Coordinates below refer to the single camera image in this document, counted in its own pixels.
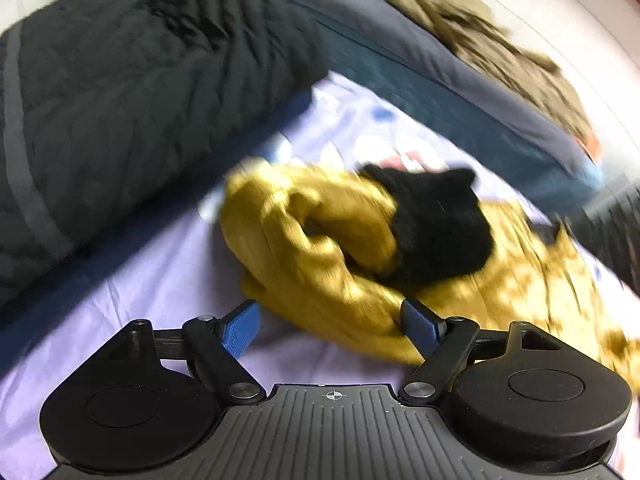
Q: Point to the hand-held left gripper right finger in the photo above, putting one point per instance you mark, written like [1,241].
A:
[419,324]

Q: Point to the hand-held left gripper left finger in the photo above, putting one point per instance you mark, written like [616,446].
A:
[239,331]

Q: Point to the mustard yellow jacket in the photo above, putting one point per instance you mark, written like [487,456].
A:
[345,260]

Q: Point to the lilac printed bed sheet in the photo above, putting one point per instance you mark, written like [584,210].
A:
[165,280]

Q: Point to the dark blue pillow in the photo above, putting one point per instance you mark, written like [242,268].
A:
[450,85]

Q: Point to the orange object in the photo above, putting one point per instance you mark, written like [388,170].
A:
[592,146]

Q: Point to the black quilted blanket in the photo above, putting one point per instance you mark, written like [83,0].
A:
[125,105]

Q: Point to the olive brown garment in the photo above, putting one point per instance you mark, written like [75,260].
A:
[500,45]

